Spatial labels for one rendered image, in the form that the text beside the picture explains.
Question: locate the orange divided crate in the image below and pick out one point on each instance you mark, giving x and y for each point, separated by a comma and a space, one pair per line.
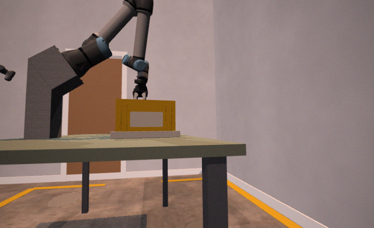
145, 115

